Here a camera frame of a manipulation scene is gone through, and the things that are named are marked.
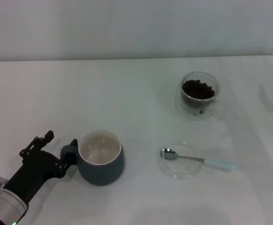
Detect clear glass saucer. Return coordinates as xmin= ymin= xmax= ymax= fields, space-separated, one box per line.
xmin=155 ymin=140 xmax=204 ymax=181

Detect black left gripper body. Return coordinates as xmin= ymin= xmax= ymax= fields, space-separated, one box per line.
xmin=4 ymin=150 xmax=66 ymax=205

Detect steel spoon light blue handle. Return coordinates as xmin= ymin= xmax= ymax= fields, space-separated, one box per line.
xmin=159 ymin=147 xmax=239 ymax=172

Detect clear double-wall glass cup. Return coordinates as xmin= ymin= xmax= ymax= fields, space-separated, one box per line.
xmin=175 ymin=71 xmax=225 ymax=122

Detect brown coffee beans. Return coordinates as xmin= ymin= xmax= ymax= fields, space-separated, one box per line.
xmin=182 ymin=79 xmax=216 ymax=116

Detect dark blue ceramic mug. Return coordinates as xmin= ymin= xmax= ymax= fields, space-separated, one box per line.
xmin=61 ymin=128 xmax=126 ymax=187

